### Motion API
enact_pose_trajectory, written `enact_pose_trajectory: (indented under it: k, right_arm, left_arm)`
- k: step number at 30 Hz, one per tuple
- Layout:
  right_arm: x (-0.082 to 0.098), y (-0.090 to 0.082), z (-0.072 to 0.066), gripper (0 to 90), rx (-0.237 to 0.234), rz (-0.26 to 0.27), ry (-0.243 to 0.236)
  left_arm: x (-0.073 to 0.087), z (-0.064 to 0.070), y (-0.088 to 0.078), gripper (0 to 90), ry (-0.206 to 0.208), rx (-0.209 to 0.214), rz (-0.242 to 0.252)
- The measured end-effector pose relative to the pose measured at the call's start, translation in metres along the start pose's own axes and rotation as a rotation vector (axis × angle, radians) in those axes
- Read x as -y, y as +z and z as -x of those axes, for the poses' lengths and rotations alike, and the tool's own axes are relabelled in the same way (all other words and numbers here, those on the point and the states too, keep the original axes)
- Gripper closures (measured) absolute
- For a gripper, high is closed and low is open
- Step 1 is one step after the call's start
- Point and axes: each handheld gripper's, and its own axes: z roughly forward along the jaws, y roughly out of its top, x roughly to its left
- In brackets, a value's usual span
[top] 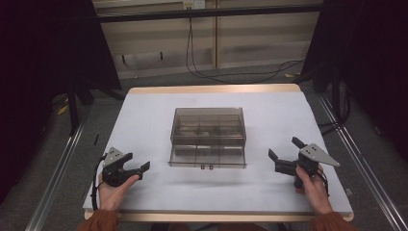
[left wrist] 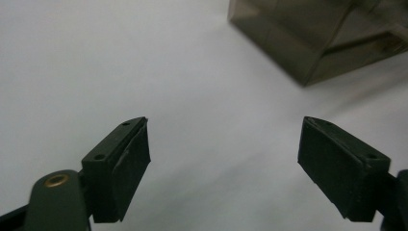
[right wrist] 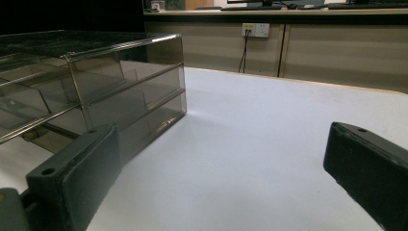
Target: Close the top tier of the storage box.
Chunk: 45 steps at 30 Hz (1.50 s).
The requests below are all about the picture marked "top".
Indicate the black stand leg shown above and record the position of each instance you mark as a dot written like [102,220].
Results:
[73,109]
[336,96]

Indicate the wooden table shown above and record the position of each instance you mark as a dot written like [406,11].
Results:
[211,88]

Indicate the black curtain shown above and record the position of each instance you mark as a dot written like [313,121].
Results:
[372,64]
[38,80]

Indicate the clear brown compartment drawer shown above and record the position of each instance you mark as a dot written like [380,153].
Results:
[207,155]

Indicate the person's left hand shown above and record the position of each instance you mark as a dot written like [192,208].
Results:
[110,197]

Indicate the white table mat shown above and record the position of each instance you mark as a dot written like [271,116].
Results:
[144,128]

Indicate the person's right hand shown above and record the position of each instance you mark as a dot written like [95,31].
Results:
[316,192]

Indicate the yellow floor tape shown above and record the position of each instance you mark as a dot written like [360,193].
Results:
[289,75]
[63,110]

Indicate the clear brown drawer box housing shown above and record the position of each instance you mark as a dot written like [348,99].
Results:
[208,126]

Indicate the metal floor rail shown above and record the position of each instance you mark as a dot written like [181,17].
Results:
[54,179]
[369,173]

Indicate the black horizontal bar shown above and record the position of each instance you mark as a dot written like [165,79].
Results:
[208,13]

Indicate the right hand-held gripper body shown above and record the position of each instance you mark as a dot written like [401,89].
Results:
[309,157]

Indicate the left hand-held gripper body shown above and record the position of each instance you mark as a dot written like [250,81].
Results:
[113,174]

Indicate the white wall power outlet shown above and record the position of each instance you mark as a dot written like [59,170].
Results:
[194,4]

